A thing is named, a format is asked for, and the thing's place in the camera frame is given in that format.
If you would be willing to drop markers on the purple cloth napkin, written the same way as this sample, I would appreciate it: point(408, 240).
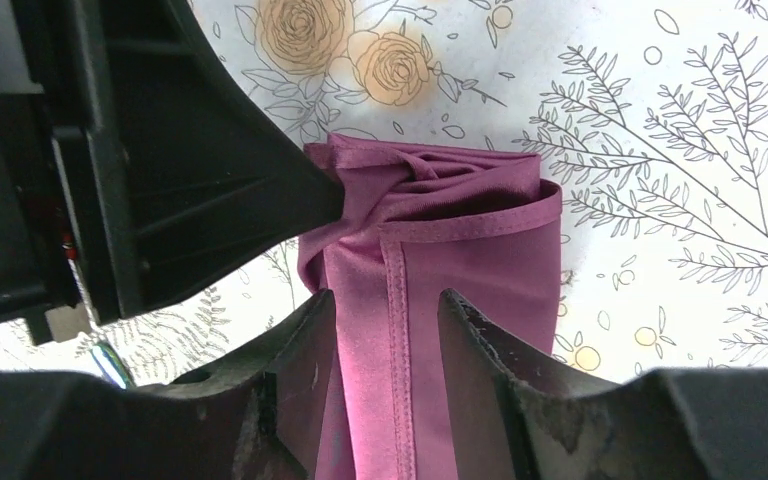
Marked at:
point(418, 220)

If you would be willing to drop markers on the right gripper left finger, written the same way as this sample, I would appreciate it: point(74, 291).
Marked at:
point(256, 413)

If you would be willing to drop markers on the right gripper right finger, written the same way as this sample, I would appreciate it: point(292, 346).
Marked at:
point(516, 413)

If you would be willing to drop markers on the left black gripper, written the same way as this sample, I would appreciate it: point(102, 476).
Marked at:
point(134, 172)

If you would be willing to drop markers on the iridescent fork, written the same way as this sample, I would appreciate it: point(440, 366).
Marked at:
point(111, 365)

